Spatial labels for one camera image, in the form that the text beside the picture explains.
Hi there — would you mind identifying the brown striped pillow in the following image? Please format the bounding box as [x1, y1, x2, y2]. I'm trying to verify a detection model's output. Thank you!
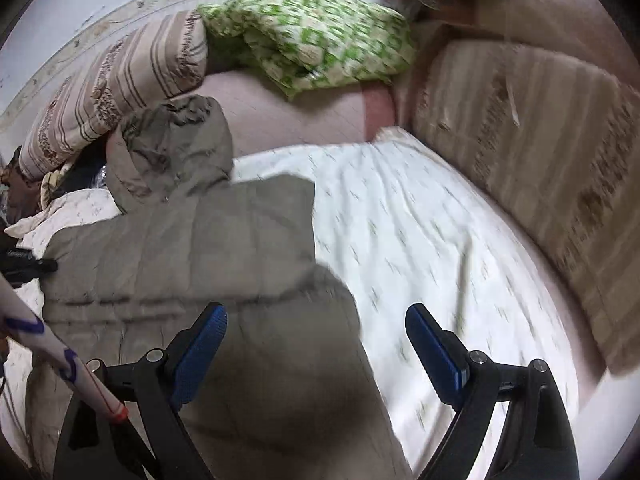
[17, 10, 211, 183]

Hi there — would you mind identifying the dark brown cloth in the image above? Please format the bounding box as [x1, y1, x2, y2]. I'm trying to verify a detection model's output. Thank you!
[0, 145, 47, 223]

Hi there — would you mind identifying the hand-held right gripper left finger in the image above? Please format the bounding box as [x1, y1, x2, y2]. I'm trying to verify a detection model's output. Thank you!
[52, 302, 228, 480]

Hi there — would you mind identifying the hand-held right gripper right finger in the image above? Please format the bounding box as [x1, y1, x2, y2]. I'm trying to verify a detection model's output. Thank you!
[405, 302, 581, 480]

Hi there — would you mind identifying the pinkish brown blanket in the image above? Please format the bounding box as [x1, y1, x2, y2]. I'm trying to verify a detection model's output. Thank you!
[415, 0, 623, 91]

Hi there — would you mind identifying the white purple-printed sleeve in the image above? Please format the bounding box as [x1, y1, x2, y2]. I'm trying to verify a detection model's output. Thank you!
[0, 275, 130, 426]

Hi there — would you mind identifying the grey-brown hooded down jacket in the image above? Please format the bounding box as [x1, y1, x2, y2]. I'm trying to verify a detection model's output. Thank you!
[25, 95, 416, 480]

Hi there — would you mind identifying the striped beige cushion right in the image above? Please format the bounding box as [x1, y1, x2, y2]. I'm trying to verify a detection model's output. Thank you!
[405, 37, 640, 376]

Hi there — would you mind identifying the green white patterned pillow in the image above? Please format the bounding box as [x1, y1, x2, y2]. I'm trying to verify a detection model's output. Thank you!
[196, 0, 418, 101]

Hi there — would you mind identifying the dark plastic bag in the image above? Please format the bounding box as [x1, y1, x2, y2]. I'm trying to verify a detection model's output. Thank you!
[50, 161, 113, 197]

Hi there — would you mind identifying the white printed bed sheet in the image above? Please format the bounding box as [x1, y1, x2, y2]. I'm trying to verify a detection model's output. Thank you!
[5, 127, 581, 480]

